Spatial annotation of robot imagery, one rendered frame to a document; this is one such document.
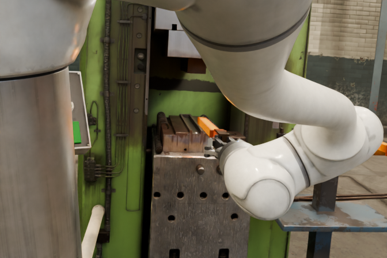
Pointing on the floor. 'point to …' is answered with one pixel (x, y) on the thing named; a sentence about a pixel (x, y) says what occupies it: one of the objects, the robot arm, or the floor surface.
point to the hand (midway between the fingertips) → (220, 139)
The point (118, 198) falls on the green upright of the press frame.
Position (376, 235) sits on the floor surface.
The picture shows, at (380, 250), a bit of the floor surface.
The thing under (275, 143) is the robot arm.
